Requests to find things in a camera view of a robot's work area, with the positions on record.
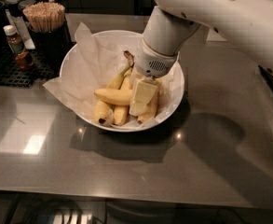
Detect small sauce bottle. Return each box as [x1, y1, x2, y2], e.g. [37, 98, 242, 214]
[3, 25, 34, 70]

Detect wooden chopsticks bundle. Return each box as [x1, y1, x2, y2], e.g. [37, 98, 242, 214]
[23, 2, 65, 33]

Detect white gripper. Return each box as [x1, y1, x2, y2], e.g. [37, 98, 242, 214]
[130, 38, 177, 117]

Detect white paper liner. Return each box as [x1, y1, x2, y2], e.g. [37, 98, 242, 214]
[42, 22, 184, 133]

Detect white bowl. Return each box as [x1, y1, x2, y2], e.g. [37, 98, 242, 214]
[59, 29, 185, 133]

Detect black grid mat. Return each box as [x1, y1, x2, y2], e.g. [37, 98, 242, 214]
[0, 45, 56, 88]

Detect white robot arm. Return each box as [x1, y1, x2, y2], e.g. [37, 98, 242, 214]
[135, 0, 273, 78]

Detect dark lidded jar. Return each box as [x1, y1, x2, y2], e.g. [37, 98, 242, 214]
[18, 0, 36, 19]
[5, 0, 22, 17]

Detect black chopstick holder cup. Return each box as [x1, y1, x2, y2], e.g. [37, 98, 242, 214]
[30, 21, 73, 74]

